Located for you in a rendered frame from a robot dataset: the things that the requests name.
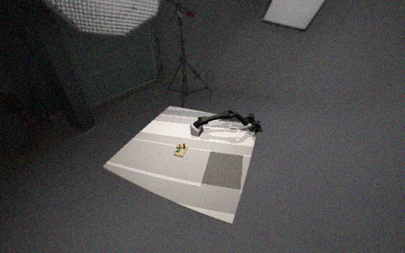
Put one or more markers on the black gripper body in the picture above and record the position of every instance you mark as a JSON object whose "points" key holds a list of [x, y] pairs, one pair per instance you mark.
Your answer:
{"points": [[255, 123]]}

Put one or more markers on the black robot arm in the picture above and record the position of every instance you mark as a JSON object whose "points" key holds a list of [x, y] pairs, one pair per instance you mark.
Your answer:
{"points": [[226, 115]]}

